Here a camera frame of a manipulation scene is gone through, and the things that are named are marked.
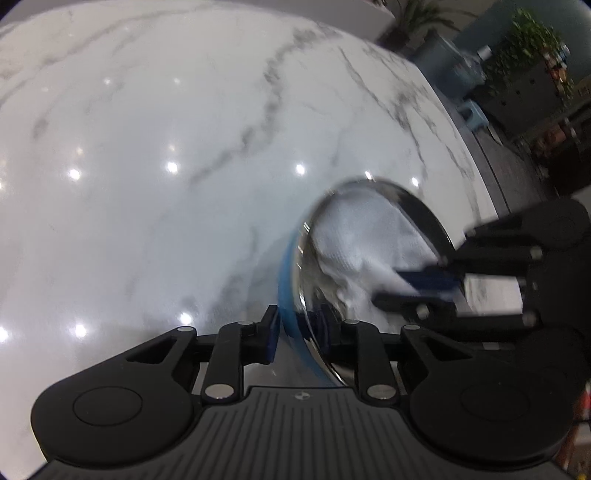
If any stainless steel bowl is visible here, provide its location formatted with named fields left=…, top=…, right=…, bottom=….
left=277, top=179, right=467, bottom=386

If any white cloth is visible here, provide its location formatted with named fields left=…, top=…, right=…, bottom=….
left=311, top=189, right=437, bottom=333

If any potted green plant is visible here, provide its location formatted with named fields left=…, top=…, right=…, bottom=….
left=483, top=9, right=573, bottom=135

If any grey trash bin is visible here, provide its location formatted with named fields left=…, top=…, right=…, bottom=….
left=411, top=29, right=486, bottom=100

